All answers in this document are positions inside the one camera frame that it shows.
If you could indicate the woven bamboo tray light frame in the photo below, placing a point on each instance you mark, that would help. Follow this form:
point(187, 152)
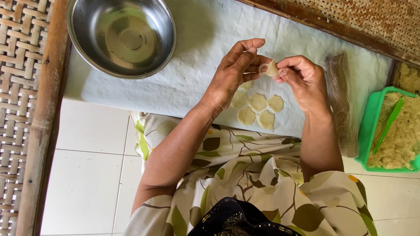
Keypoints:
point(19, 98)

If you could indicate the woven bamboo tray dark frame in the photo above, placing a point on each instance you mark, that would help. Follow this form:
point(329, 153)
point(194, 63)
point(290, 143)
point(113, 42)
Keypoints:
point(377, 23)

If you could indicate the person's right hand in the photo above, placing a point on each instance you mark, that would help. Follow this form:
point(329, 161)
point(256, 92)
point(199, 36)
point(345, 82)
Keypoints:
point(308, 85)

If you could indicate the pale dough piece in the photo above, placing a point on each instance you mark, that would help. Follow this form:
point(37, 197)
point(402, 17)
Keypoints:
point(271, 69)

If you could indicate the person's right fingers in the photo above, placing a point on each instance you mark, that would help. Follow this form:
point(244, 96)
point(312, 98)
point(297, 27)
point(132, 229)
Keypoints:
point(290, 64)

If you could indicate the plastic-wrapped rolling pin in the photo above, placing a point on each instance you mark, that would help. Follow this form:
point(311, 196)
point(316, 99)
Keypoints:
point(341, 105)

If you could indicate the group of flat dough discs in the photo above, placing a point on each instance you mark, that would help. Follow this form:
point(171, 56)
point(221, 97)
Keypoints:
point(257, 102)

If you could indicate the stainless steel bowl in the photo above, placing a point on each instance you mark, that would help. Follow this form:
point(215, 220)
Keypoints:
point(98, 49)

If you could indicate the person's left hand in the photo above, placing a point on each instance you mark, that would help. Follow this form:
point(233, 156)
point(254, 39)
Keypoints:
point(226, 78)

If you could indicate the green plastic container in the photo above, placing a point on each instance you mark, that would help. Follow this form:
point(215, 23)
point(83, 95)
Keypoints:
point(366, 137)

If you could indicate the pile of shaped yellow pastries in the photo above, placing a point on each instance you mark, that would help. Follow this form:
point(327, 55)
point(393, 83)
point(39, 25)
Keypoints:
point(408, 78)

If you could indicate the leaf-print cream dress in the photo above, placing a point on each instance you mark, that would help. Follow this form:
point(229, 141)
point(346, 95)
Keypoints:
point(256, 170)

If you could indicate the black beaded garment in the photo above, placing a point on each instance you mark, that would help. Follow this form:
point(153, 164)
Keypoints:
point(236, 213)

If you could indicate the green plastic spatula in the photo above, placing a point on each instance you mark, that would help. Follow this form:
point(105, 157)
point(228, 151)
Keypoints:
point(390, 121)

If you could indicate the crumbly yellow filling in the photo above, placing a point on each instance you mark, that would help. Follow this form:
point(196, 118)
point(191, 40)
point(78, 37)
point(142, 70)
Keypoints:
point(403, 137)

